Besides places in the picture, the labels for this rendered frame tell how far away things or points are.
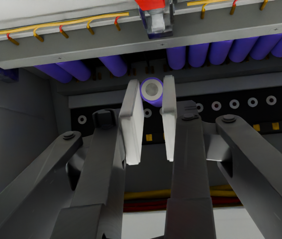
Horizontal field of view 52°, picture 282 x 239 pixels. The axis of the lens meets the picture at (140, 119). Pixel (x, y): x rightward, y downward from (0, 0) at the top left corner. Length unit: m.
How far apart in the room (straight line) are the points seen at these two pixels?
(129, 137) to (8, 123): 0.18
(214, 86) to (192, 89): 0.03
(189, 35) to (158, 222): 0.13
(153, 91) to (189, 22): 0.06
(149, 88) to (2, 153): 0.16
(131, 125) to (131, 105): 0.01
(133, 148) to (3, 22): 0.14
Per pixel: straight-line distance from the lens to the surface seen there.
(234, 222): 0.21
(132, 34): 0.22
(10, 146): 0.31
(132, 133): 0.15
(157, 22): 0.18
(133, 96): 0.17
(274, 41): 0.27
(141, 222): 0.21
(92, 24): 0.23
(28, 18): 0.24
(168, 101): 0.16
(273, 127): 0.36
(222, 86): 0.35
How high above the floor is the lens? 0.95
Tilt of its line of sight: 10 degrees up
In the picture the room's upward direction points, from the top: 173 degrees clockwise
